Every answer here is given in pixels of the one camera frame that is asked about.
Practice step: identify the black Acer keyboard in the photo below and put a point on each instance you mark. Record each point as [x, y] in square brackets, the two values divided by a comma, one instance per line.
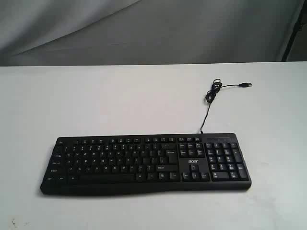
[124, 165]

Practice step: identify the grey backdrop cloth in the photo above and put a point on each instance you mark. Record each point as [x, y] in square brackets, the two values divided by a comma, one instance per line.
[144, 32]

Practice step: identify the black tripod stand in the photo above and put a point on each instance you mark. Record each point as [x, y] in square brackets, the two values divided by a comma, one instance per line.
[296, 28]

